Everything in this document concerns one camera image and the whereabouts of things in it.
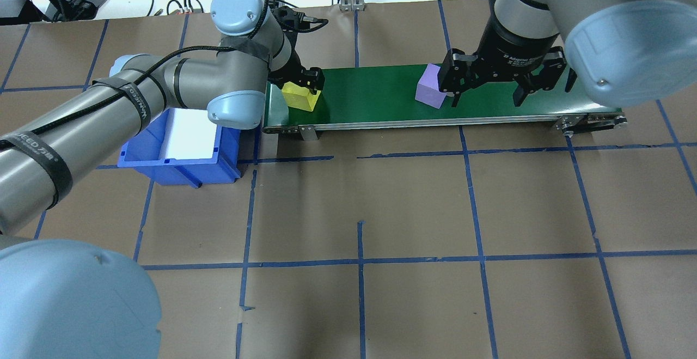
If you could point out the yellow foam block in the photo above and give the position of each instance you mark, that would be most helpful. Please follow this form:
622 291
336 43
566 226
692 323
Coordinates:
298 100

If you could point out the purple foam block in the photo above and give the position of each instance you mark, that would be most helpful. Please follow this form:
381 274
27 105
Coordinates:
430 91

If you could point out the green conveyor belt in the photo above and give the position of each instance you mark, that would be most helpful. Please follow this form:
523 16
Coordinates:
370 97

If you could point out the blue plastic storage bin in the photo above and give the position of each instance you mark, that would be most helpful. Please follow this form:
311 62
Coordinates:
179 171

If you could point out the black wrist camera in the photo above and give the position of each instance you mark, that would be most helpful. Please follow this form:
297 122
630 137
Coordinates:
289 19

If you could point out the black stand base plate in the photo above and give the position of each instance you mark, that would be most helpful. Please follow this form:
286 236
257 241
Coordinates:
16 11

